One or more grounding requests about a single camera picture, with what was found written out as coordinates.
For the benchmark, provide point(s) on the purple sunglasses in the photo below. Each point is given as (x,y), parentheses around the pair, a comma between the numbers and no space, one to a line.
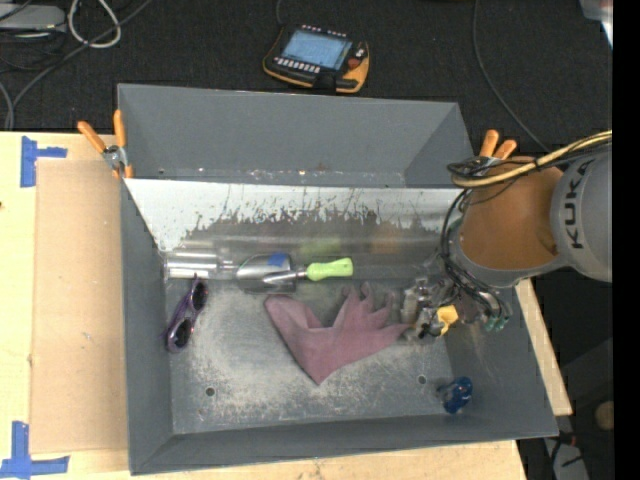
(186,313)

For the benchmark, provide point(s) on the grey metal bin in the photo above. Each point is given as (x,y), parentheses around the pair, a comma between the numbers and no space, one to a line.
(280,138)

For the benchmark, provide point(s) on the blue clear glass figure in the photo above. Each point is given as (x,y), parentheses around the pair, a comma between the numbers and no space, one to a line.
(456,394)

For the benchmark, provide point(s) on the clear glass bottle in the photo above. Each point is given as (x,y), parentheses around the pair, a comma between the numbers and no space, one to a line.
(192,265)

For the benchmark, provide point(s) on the pink cloth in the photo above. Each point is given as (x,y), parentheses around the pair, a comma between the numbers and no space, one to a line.
(330,343)

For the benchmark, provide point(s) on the brown cardboard board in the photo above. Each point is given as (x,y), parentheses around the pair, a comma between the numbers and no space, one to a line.
(75,308)

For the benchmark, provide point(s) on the small yellow block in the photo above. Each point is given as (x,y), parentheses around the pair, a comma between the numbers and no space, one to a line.
(448,316)

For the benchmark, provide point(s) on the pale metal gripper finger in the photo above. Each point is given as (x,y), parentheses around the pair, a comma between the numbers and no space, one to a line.
(410,305)
(416,331)

